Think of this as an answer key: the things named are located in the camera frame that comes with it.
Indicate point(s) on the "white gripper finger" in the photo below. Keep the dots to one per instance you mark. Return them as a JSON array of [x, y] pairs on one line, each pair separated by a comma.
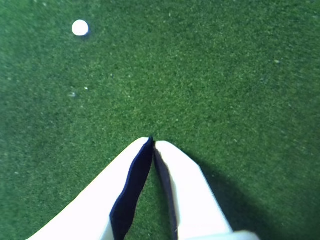
[[87, 212], [192, 200]]

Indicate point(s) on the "long green turf mat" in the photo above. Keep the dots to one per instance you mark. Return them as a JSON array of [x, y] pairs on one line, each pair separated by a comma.
[[225, 87]]

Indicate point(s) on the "small white dot marker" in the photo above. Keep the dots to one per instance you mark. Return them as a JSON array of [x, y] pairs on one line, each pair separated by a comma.
[[80, 27]]

